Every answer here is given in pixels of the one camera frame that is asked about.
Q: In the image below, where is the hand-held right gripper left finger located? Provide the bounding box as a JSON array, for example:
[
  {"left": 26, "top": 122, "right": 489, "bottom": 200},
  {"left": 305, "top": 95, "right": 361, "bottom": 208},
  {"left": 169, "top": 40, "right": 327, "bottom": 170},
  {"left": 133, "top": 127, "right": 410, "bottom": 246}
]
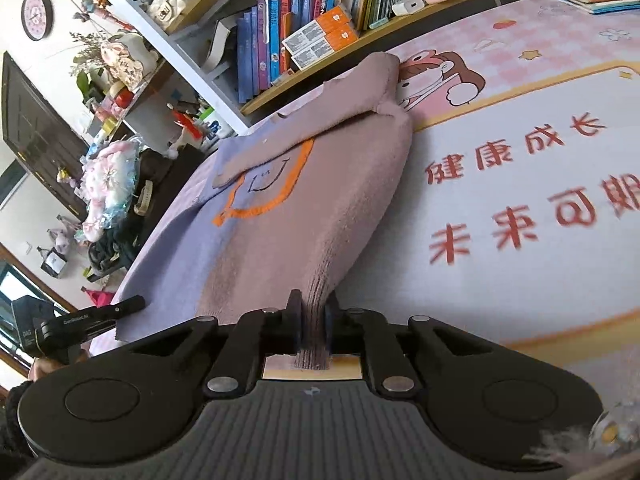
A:
[{"left": 119, "top": 289, "right": 306, "bottom": 397}]

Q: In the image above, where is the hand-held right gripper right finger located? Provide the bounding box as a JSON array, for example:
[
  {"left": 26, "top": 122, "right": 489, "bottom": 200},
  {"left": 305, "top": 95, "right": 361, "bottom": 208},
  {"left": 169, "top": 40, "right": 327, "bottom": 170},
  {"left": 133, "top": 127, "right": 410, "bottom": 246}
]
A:
[{"left": 324, "top": 293, "right": 505, "bottom": 396}]

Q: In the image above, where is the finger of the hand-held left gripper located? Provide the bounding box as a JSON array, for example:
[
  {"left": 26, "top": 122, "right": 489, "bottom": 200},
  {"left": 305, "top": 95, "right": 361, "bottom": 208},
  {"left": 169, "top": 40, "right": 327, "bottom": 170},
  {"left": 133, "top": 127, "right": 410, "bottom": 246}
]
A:
[{"left": 95, "top": 295, "right": 146, "bottom": 322}]

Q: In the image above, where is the mauve knit sweater orange outline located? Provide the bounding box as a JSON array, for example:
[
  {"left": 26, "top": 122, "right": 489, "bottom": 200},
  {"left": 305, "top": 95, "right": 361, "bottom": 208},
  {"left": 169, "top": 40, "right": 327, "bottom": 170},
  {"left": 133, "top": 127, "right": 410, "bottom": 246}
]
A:
[{"left": 114, "top": 52, "right": 414, "bottom": 372}]

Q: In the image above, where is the person's left hand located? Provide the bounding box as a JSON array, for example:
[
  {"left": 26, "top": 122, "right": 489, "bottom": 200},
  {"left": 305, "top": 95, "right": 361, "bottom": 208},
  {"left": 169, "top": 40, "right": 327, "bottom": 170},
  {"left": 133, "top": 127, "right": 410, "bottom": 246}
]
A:
[{"left": 28, "top": 351, "right": 90, "bottom": 384}]

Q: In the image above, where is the small white paper bag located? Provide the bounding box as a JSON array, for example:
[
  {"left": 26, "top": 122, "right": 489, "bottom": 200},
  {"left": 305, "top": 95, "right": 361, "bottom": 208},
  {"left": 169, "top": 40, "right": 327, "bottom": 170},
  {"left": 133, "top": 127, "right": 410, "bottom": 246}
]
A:
[{"left": 39, "top": 246, "right": 69, "bottom": 279}]

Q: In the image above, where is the pink flower bouquet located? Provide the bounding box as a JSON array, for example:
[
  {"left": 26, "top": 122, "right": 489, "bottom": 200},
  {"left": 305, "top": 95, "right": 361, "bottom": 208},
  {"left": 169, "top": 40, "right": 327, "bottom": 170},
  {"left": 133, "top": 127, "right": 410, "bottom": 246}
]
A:
[{"left": 79, "top": 139, "right": 142, "bottom": 242}]

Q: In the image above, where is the dark wooden door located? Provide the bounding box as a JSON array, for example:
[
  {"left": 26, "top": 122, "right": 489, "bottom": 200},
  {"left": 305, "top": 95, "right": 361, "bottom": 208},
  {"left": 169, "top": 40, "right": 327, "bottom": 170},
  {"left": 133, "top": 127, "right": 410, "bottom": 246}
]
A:
[{"left": 0, "top": 51, "right": 94, "bottom": 222}]

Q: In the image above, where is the white plastic bottle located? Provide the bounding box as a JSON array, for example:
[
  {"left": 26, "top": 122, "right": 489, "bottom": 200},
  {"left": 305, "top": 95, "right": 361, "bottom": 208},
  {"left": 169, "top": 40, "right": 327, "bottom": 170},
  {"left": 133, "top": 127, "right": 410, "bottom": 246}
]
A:
[{"left": 201, "top": 114, "right": 237, "bottom": 155}]

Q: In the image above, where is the white rabbit figurine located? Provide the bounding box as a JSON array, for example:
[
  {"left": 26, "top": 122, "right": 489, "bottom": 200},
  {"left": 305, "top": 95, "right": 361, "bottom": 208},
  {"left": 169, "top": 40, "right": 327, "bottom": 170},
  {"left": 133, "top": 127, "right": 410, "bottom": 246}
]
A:
[{"left": 99, "top": 34, "right": 159, "bottom": 87}]

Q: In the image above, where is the dried flower sprig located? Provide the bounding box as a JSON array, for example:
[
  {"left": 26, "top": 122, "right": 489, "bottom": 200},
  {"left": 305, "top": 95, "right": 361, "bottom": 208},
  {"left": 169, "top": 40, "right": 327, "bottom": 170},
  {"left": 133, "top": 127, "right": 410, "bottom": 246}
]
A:
[{"left": 69, "top": 30, "right": 110, "bottom": 63}]

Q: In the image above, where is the grey fluffy fur trim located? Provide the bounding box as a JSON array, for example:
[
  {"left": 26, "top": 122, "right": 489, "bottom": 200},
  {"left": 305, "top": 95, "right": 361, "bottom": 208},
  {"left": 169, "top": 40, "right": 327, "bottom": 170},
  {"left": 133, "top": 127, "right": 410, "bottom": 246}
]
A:
[{"left": 520, "top": 402, "right": 640, "bottom": 480}]

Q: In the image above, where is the pink printed desk mat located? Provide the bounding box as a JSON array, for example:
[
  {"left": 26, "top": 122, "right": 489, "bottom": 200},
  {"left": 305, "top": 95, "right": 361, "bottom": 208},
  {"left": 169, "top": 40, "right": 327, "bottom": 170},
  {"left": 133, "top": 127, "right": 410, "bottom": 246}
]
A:
[{"left": 90, "top": 0, "right": 640, "bottom": 378}]

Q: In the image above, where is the white wooden bookshelf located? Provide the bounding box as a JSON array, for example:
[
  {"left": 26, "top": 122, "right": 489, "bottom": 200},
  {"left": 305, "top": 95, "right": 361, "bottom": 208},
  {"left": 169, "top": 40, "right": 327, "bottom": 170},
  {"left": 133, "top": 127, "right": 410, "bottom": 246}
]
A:
[{"left": 95, "top": 0, "right": 543, "bottom": 137}]

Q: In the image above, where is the orange and white box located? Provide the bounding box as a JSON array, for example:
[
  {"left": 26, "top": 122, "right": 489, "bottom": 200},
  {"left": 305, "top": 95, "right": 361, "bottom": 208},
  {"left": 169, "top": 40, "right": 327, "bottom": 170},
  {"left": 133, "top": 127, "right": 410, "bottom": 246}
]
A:
[
  {"left": 290, "top": 27, "right": 361, "bottom": 72},
  {"left": 281, "top": 6, "right": 354, "bottom": 55}
]

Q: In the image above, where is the row of colourful books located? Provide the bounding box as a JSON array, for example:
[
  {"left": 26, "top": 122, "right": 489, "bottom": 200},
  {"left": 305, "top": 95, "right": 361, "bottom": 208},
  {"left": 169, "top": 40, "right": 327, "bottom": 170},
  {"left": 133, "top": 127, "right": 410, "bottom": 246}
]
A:
[{"left": 235, "top": 0, "right": 417, "bottom": 105}]

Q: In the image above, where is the small white handbag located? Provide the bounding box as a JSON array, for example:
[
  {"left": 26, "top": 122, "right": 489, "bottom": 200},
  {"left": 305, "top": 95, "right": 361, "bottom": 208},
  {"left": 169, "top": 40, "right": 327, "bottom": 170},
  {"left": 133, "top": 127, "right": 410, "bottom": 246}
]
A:
[{"left": 147, "top": 0, "right": 197, "bottom": 32}]

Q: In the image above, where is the round pink wall clock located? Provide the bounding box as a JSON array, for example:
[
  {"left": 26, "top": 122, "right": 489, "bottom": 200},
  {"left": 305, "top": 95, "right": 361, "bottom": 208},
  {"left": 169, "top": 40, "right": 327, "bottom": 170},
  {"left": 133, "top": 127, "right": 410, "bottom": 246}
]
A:
[{"left": 20, "top": 0, "right": 55, "bottom": 42}]

